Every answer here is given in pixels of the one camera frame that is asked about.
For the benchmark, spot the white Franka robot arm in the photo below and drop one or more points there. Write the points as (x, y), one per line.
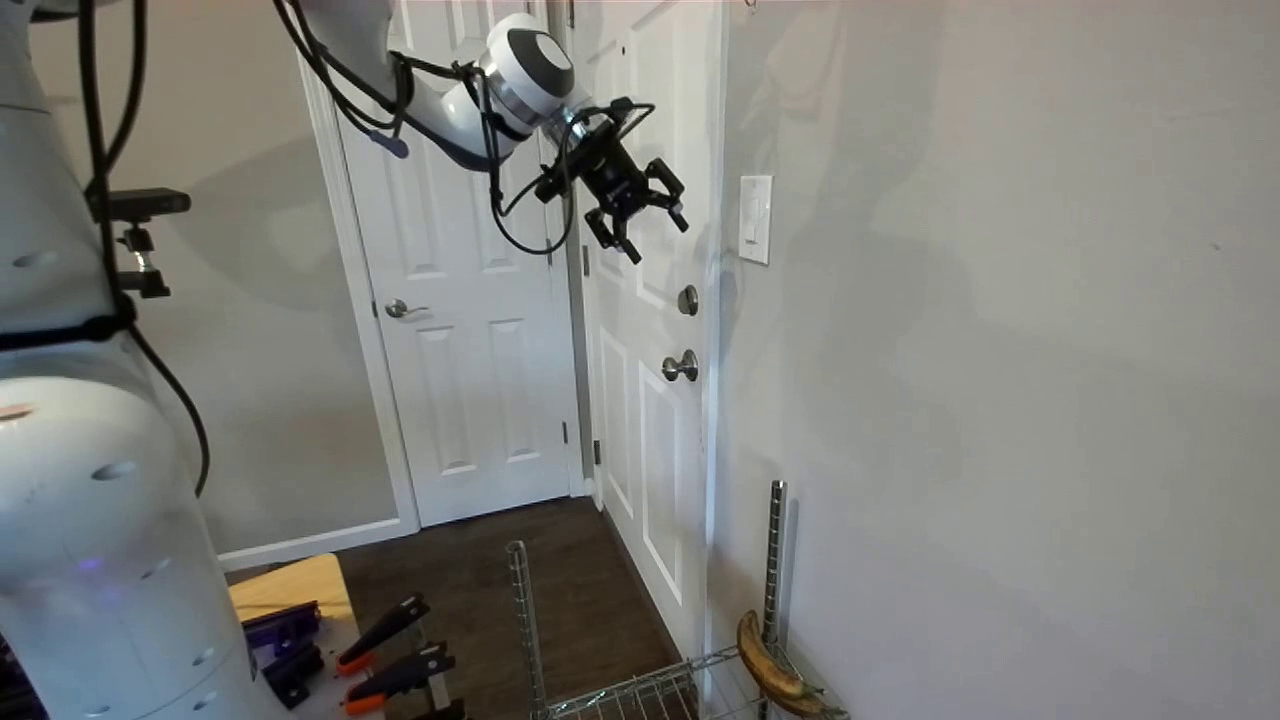
(82, 532)

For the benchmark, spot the white six-panel closet door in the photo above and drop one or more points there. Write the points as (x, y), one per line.
(464, 334)

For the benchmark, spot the white door with deadbolt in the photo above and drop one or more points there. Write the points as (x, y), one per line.
(645, 454)

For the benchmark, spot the silver deadbolt lock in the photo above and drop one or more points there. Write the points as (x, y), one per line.
(691, 301)

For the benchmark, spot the silver round door knob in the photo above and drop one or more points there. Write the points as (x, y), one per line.
(681, 366)

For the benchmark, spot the brown cardboard piece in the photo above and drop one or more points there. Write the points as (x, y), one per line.
(295, 587)

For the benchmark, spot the black camera on mount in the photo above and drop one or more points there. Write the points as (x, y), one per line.
(140, 215)

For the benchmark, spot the small silver closet knob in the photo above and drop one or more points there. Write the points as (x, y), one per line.
(396, 311)

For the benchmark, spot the white wall light switch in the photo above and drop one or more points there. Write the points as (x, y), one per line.
(752, 216)

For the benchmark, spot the overripe banana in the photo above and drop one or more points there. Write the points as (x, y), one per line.
(772, 664)

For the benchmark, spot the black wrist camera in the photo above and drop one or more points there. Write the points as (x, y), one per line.
(554, 182)

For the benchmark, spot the white baseboard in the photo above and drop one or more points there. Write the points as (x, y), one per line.
(322, 540)

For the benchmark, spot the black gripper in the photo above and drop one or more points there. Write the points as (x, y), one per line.
(610, 168)

